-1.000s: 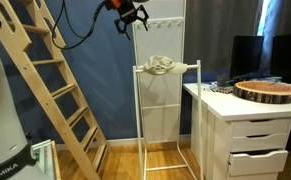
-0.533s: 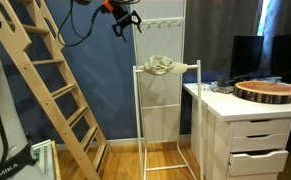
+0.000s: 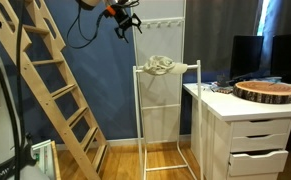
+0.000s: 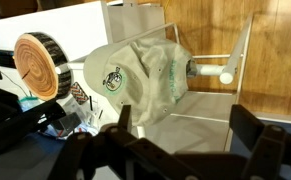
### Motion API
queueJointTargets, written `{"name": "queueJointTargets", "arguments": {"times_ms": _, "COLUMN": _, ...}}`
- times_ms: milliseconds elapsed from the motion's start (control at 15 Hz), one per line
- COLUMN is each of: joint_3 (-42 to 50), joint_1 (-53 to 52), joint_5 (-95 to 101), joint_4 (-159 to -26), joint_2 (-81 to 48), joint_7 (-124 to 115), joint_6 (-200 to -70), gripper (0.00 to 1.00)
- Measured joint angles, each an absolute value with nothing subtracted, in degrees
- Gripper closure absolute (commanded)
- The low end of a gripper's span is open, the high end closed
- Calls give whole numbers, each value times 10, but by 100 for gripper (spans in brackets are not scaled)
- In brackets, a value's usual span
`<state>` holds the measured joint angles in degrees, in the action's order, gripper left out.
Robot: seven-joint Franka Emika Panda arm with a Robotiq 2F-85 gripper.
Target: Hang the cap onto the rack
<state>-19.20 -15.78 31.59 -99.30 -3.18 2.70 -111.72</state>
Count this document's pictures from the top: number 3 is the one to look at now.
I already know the white box with wooden edge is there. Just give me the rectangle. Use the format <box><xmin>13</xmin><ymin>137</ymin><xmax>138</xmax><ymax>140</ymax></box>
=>
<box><xmin>30</xmin><ymin>139</ymin><xmax>62</xmax><ymax>180</ymax></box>

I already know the small dark cup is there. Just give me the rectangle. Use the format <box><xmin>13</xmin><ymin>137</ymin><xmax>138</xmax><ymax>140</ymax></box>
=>
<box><xmin>216</xmin><ymin>74</ymin><xmax>232</xmax><ymax>87</ymax></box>

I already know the small patterned desk item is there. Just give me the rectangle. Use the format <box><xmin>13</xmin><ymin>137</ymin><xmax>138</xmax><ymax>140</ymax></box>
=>
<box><xmin>214</xmin><ymin>85</ymin><xmax>235</xmax><ymax>95</ymax></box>

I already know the light wooden ladder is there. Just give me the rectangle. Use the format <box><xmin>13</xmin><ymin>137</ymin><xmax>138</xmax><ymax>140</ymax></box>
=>
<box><xmin>0</xmin><ymin>0</ymin><xmax>109</xmax><ymax>180</ymax></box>

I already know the grey-green printed cloth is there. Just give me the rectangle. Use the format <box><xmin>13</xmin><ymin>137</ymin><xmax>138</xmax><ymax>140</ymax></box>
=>
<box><xmin>142</xmin><ymin>54</ymin><xmax>189</xmax><ymax>77</ymax></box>

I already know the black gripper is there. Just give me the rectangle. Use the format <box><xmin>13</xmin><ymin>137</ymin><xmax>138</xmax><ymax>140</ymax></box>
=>
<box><xmin>112</xmin><ymin>4</ymin><xmax>143</xmax><ymax>44</ymax></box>

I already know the white drawer unit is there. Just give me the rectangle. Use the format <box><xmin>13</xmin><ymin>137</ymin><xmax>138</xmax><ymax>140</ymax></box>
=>
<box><xmin>189</xmin><ymin>96</ymin><xmax>291</xmax><ymax>180</ymax></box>

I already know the thick black cable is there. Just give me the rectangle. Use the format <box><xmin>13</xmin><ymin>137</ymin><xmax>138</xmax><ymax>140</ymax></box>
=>
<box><xmin>0</xmin><ymin>34</ymin><xmax>21</xmax><ymax>174</ymax></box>

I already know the grey curtain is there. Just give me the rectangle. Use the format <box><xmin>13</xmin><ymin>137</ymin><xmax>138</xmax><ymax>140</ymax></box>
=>
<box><xmin>184</xmin><ymin>0</ymin><xmax>263</xmax><ymax>74</ymax></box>

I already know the round wood slice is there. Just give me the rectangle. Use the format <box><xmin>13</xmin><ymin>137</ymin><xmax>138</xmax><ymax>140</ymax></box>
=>
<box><xmin>232</xmin><ymin>80</ymin><xmax>291</xmax><ymax>105</ymax></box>

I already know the black computer monitor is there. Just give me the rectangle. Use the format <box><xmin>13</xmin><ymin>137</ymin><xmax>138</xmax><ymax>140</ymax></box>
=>
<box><xmin>229</xmin><ymin>34</ymin><xmax>265</xmax><ymax>81</ymax></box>
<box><xmin>270</xmin><ymin>31</ymin><xmax>291</xmax><ymax>85</ymax></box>

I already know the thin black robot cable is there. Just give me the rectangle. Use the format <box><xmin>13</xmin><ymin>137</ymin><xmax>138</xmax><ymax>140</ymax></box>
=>
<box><xmin>66</xmin><ymin>0</ymin><xmax>105</xmax><ymax>50</ymax></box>

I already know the white metal clothes rack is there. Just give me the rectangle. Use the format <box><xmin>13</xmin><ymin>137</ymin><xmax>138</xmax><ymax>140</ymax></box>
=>
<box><xmin>130</xmin><ymin>0</ymin><xmax>205</xmax><ymax>180</ymax></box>

